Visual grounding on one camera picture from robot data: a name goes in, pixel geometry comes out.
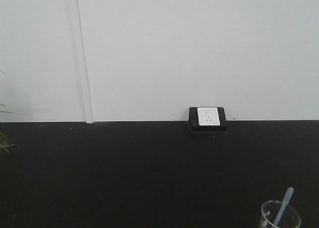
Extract black white wall power socket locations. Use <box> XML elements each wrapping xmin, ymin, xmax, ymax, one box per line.
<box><xmin>188</xmin><ymin>107</ymin><xmax>227</xmax><ymax>132</ymax></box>

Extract white wall cable duct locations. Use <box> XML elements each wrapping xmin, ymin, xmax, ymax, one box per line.
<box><xmin>75</xmin><ymin>0</ymin><xmax>93</xmax><ymax>124</ymax></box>

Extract clear plastic pipette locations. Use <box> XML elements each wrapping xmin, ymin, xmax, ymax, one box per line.
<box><xmin>272</xmin><ymin>187</ymin><xmax>294</xmax><ymax>228</ymax></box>

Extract green potted plant leaves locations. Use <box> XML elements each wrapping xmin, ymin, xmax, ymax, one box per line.
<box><xmin>0</xmin><ymin>70</ymin><xmax>15</xmax><ymax>153</ymax></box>

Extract clear glass beaker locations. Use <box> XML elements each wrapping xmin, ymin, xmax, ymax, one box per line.
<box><xmin>259</xmin><ymin>200</ymin><xmax>301</xmax><ymax>228</ymax></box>

